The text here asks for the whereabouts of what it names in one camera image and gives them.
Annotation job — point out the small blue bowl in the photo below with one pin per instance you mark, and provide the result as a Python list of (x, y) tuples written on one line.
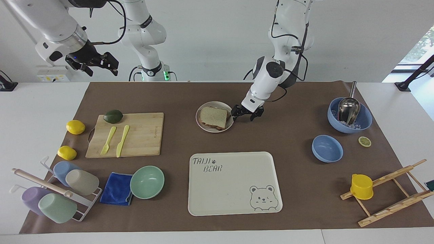
[(327, 149)]

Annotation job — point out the large blue bowl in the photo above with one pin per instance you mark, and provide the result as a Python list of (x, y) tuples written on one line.
[(366, 118)]

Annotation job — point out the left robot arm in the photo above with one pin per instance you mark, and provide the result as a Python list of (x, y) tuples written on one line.
[(268, 81)]

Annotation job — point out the yellow lemon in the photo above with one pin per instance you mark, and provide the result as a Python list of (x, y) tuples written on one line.
[(66, 153), (75, 127)]

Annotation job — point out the yellow-green plastic fork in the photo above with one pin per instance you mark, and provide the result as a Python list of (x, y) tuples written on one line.
[(108, 140)]

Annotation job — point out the metal scoop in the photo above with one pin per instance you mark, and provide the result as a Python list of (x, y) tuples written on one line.
[(348, 108)]

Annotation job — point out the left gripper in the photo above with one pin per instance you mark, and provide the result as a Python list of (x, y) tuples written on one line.
[(249, 111)]

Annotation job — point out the window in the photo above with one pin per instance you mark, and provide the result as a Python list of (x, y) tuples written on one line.
[(420, 47)]

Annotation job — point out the wooden cutting board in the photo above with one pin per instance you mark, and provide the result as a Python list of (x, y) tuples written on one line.
[(142, 135)]

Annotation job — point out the white power strip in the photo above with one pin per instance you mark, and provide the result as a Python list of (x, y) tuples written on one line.
[(51, 75)]

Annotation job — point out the wooden dish rack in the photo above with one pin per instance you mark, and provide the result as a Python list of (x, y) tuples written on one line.
[(395, 206)]

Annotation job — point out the mint green bowl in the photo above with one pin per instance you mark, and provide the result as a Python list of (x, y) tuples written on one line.
[(147, 182)]

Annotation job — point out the black stand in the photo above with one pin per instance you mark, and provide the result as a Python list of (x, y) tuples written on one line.
[(417, 72), (7, 85)]

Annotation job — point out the light blue cup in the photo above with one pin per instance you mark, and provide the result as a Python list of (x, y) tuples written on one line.
[(61, 169)]

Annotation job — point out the white bread sandwich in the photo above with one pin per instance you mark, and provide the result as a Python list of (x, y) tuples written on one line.
[(213, 117)]

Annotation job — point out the blue folded cloth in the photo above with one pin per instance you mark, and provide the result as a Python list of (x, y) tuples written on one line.
[(115, 189)]

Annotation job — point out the cream tray with bear print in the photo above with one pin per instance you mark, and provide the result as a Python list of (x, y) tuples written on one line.
[(230, 189)]

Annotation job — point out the clear ice cube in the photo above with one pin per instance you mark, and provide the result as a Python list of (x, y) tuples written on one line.
[(356, 126), (334, 114)]

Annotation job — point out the yellow plastic cup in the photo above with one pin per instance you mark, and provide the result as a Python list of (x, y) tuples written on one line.
[(361, 187)]

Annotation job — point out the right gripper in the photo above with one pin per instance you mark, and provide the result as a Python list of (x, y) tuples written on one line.
[(84, 53)]

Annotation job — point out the lemon slice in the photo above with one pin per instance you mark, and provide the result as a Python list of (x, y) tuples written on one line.
[(365, 141)]

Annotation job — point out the wooden rod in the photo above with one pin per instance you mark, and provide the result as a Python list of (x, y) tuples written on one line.
[(40, 181)]

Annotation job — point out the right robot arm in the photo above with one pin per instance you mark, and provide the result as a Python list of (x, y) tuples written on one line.
[(51, 20)]

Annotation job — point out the yellow-green plastic knife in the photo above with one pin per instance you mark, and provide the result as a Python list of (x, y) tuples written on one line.
[(122, 142)]

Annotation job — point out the dark green object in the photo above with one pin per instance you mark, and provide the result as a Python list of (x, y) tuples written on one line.
[(430, 185)]

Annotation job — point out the dark green avocado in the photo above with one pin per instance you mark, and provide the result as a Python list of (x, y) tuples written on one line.
[(113, 116)]

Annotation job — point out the purple cup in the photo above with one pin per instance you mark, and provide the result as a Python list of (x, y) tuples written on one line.
[(30, 200)]

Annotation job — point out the beige cup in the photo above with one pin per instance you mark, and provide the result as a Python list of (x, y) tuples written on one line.
[(83, 182)]

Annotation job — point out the beige round plate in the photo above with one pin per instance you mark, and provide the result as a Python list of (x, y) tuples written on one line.
[(203, 127)]

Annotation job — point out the mint green cup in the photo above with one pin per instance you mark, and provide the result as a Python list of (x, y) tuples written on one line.
[(57, 208)]

